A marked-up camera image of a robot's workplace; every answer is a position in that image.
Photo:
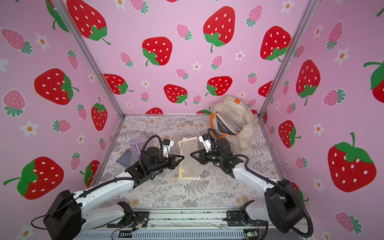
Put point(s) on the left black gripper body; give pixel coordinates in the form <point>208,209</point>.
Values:
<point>162,164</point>

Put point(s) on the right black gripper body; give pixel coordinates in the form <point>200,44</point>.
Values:
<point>202,156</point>

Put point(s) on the purple mesh pouch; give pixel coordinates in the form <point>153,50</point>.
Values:
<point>137,143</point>

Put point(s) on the blue-grey mesh pouch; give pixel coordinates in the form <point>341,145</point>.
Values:
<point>227,126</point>

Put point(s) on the cream mesh pouch front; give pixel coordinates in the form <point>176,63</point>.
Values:
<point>189,168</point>

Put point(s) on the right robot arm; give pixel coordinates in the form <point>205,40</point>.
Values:
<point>283,207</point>

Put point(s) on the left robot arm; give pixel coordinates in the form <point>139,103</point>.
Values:
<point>71,213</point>

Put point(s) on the grey-blue mesh pouch left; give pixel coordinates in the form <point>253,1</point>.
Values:
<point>125,159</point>

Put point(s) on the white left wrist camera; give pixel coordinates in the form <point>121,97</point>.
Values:
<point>166,146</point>

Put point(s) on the beige canvas bag orange handles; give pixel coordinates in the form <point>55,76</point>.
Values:
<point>241,115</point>

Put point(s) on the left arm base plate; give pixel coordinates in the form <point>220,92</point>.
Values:
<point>132,220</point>

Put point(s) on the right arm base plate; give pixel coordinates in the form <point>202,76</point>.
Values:
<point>241,219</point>

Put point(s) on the aluminium front rail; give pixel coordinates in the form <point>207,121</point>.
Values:
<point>189,224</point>

